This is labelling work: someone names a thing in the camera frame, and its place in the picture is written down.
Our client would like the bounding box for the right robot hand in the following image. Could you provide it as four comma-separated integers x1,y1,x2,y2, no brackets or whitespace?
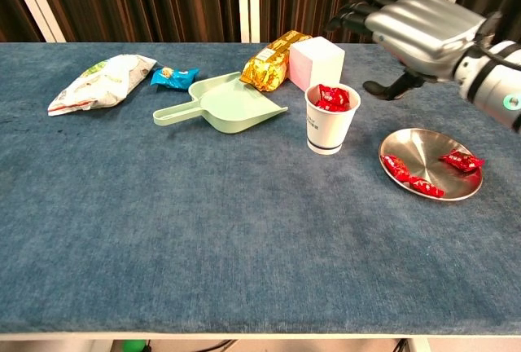
324,0,486,102

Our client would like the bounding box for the silver metal plate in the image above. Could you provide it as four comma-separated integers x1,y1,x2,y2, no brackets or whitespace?
378,126,484,202

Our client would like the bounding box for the white paper cup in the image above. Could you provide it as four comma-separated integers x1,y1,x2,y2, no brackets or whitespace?
304,81,362,156

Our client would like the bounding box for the pink foam cube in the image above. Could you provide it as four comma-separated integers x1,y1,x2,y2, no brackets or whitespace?
287,35,346,93

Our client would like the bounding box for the gold foil snack package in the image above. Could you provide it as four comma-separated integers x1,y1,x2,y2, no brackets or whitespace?
239,29,313,93

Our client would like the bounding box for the mint green plastic dustpan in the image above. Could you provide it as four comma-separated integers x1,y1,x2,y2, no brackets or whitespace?
152,71,289,135

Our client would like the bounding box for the blue snack packet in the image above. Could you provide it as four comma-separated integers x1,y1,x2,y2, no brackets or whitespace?
150,66,200,91

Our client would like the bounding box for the blue table cloth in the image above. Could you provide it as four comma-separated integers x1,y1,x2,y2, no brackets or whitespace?
0,42,521,335

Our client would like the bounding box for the white table leg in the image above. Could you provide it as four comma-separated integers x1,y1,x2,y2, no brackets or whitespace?
406,337,432,352

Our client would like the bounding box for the white green snack bag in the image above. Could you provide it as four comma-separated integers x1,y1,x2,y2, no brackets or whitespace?
47,54,158,117

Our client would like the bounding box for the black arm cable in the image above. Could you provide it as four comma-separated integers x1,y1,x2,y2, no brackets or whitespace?
475,33,521,70

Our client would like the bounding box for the white double frame post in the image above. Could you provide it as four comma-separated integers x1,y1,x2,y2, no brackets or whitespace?
236,0,261,44

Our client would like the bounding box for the black floor cable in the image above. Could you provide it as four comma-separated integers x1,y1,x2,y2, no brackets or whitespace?
201,339,237,352

